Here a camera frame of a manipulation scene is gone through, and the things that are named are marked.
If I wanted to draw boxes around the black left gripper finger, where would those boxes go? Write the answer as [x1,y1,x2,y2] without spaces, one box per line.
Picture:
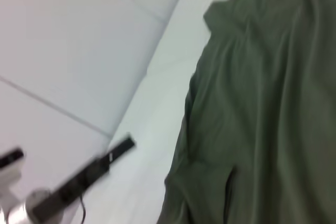
[78,133,137,187]

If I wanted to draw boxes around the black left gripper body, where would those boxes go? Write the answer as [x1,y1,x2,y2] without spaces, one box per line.
[31,171,90,218]

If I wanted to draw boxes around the dark green FREE T-shirt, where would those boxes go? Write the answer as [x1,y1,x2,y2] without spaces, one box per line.
[157,0,336,224]

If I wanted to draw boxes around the left arm connector cable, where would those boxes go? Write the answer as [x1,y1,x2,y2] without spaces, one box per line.
[78,195,88,224]

